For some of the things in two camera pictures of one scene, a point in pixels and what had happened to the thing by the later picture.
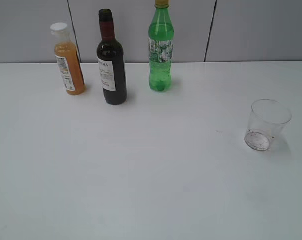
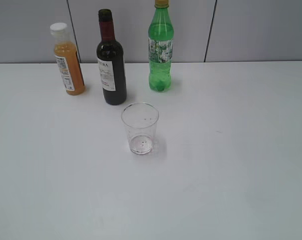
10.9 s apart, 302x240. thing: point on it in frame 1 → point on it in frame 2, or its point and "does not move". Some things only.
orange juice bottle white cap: (67, 60) does not move
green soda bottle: (161, 40) does not move
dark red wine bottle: (110, 61) does not move
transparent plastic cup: (268, 121) → (140, 119)
